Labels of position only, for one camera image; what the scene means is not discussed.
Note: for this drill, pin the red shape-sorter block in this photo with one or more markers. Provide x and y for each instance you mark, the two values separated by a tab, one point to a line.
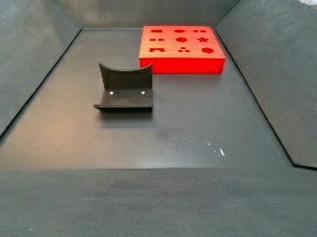
181	50

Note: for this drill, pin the black curved holder bracket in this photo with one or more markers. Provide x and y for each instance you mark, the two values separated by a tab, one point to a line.
128	83

